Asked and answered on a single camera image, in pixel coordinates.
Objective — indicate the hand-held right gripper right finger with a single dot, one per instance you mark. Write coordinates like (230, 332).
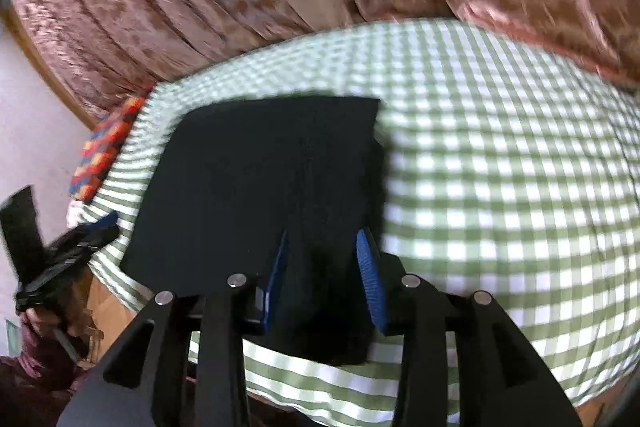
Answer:
(371, 277)

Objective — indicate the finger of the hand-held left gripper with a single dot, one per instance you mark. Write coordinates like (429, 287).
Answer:
(102, 227)

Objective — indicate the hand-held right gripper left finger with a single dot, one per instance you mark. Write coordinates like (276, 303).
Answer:
(276, 279)

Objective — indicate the black pants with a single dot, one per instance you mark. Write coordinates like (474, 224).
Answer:
(260, 187)

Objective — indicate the person's left forearm maroon sleeve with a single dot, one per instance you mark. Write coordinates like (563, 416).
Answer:
(35, 357)

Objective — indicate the person's left hand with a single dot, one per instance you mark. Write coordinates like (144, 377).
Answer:
(37, 319)

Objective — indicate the colourful patchwork cushion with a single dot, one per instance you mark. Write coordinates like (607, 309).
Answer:
(105, 147)

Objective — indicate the wooden stool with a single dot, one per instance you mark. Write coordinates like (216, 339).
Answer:
(95, 342)

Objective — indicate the person's maroon jacket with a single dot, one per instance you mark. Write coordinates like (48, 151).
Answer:
(25, 402)

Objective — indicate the green checked bedsheet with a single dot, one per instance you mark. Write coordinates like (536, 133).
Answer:
(500, 187)

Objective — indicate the wooden window frame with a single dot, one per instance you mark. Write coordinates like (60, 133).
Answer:
(50, 82)

